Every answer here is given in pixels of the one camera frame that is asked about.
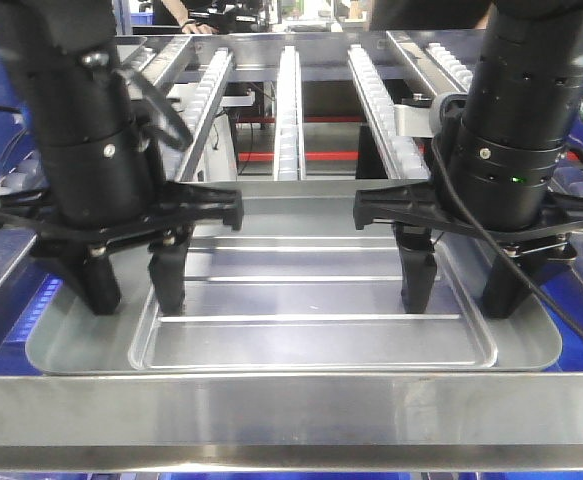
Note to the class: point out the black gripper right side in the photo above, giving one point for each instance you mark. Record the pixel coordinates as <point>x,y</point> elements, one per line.
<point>414,208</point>

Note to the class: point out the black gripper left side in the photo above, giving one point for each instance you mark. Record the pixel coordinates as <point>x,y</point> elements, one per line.
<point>67,249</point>

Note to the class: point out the large silver tray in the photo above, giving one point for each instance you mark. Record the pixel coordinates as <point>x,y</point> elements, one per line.
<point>71,340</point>

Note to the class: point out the right white roller track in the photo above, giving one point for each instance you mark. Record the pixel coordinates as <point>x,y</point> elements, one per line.
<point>400,156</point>

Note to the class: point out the white roller track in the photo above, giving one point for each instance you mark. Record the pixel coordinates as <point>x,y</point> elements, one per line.
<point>199,113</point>
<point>289,162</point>
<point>400,156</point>

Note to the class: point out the middle white roller track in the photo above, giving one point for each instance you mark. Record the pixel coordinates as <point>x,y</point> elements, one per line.
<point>289,162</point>

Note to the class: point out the left white roller track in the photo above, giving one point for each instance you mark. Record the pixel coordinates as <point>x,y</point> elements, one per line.
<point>199,113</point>

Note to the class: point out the far right roller track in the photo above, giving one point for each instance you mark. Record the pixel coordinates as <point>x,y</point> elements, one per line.
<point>451,65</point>

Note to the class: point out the steel lane divider right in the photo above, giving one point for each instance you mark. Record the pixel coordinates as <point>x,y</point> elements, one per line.
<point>422,74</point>

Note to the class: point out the steel rack front rail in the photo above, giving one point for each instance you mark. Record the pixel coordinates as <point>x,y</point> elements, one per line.
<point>392,422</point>

